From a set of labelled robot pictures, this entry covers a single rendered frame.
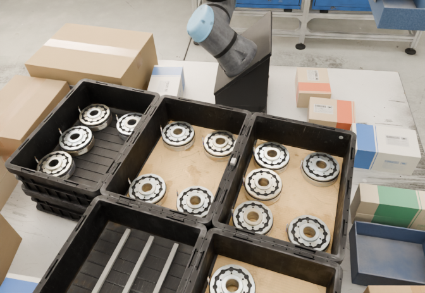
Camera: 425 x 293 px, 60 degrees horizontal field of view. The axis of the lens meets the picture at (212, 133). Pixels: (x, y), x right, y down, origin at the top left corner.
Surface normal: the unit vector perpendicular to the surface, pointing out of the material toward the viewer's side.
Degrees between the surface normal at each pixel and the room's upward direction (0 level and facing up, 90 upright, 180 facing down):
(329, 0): 90
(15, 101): 0
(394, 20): 90
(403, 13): 90
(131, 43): 0
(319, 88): 0
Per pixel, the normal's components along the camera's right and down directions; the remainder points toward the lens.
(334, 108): -0.04, -0.69
